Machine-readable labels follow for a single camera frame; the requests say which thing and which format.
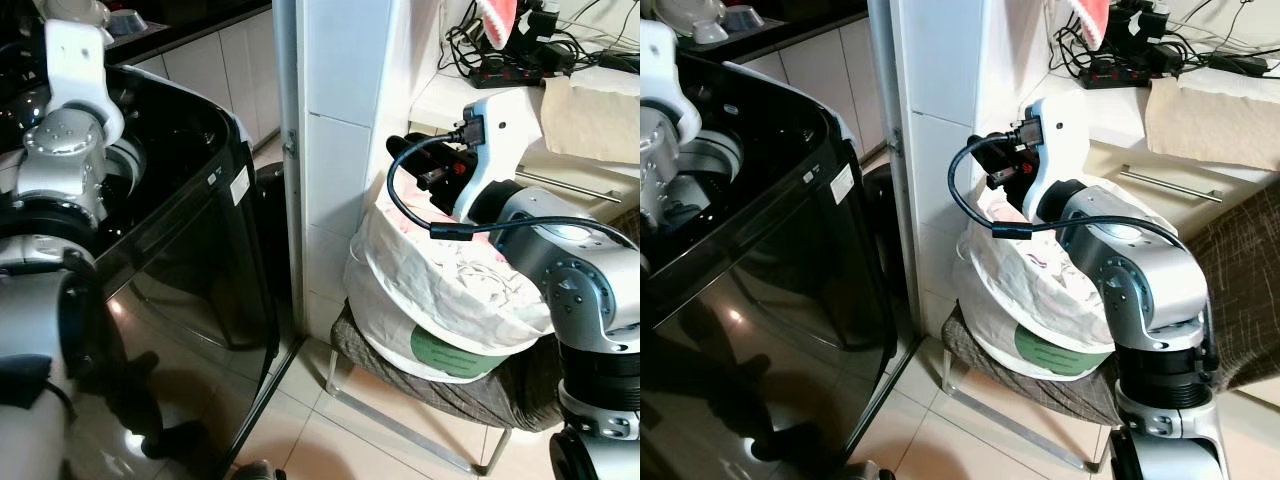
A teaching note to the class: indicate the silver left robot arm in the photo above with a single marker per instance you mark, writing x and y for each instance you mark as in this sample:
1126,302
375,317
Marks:
662,150
62,150

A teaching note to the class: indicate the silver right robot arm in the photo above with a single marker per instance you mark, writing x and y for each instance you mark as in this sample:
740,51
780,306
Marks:
590,290
1150,290

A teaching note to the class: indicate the pink patterned clothes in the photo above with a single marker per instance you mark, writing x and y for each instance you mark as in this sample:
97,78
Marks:
470,265
1040,270

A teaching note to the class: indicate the black top-load washing machine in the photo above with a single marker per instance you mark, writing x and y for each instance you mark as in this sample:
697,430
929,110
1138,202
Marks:
790,280
190,250

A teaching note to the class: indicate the black power strip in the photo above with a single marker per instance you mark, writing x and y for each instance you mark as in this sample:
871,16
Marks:
510,70
1115,75

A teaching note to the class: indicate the red white fabric item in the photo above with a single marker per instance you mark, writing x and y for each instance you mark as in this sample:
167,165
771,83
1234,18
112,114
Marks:
1090,20
498,18

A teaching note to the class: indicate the beige cloth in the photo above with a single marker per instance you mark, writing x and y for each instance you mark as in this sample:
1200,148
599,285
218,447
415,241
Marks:
1210,125
590,120

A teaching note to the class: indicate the black round bin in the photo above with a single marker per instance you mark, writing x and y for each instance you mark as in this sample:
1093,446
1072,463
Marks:
275,240
882,250

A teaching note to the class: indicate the white laundry bag green print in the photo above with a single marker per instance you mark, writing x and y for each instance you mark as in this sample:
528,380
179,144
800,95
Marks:
430,320
1010,320

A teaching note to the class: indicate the black power adapter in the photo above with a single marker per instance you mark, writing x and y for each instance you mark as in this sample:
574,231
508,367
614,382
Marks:
1150,28
540,25

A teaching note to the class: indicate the metal chair brown cushion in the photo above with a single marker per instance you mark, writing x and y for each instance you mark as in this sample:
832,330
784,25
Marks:
500,395
1080,395

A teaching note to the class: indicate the brown patterned fabric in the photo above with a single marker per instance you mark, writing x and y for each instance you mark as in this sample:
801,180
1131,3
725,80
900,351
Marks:
1240,280

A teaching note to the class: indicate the white rounded appliance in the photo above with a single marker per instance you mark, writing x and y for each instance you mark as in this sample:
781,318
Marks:
75,10
695,20

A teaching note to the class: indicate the grey bowl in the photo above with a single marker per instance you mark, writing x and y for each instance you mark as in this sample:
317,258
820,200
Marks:
742,18
125,22

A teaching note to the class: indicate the grey robot foot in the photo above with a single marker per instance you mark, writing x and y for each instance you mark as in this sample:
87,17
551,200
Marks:
868,472
260,471

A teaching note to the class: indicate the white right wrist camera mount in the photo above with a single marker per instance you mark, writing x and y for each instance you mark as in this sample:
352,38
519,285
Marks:
1055,140
500,140

